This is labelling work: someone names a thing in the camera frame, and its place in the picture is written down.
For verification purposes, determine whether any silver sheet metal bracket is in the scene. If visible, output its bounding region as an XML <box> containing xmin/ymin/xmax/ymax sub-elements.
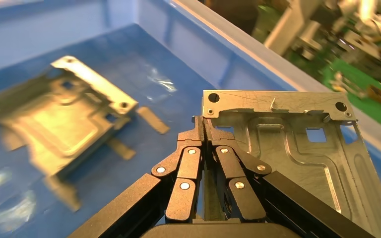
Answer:
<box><xmin>202</xmin><ymin>90</ymin><xmax>381</xmax><ymax>238</ymax></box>
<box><xmin>0</xmin><ymin>55</ymin><xmax>139</xmax><ymax>179</ymax></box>

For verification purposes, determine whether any large blue plastic bin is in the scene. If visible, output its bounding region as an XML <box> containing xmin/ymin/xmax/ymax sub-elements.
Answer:
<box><xmin>0</xmin><ymin>0</ymin><xmax>381</xmax><ymax>238</ymax></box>

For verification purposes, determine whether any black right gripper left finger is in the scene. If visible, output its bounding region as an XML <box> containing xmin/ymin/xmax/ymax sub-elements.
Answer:
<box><xmin>67</xmin><ymin>116</ymin><xmax>206</xmax><ymax>238</ymax></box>

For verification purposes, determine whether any flat metal strip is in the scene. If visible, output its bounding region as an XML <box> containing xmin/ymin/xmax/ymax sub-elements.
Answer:
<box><xmin>42</xmin><ymin>176</ymin><xmax>82</xmax><ymax>213</ymax></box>
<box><xmin>106</xmin><ymin>137</ymin><xmax>136</xmax><ymax>161</ymax></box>
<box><xmin>136</xmin><ymin>106</ymin><xmax>171</xmax><ymax>135</ymax></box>

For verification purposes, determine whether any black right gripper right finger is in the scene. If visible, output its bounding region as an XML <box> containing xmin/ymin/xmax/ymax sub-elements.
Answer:
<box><xmin>205</xmin><ymin>118</ymin><xmax>375</xmax><ymax>238</ymax></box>

